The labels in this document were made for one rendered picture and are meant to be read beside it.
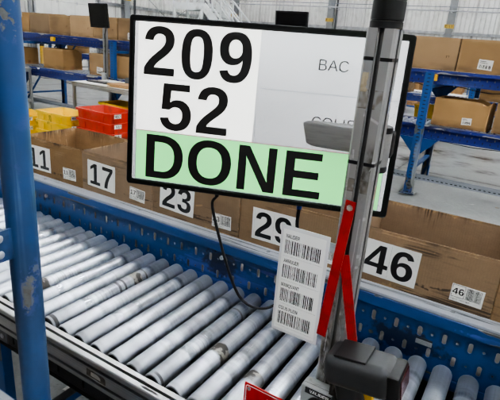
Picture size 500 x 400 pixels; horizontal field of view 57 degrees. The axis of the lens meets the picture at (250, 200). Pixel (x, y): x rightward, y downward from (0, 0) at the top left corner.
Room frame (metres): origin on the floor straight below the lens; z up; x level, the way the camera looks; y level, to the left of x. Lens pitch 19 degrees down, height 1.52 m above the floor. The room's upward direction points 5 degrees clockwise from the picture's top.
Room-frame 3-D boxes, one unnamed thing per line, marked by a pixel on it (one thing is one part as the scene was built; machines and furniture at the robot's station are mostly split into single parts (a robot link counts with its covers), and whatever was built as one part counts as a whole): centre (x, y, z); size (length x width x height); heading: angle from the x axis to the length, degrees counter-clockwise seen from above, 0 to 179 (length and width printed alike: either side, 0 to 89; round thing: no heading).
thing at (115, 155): (1.87, 0.46, 0.96); 0.39 x 0.29 x 0.17; 60
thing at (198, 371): (1.09, 0.02, 0.72); 0.52 x 0.05 x 0.05; 150
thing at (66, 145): (2.07, 0.80, 0.96); 0.39 x 0.29 x 0.17; 61
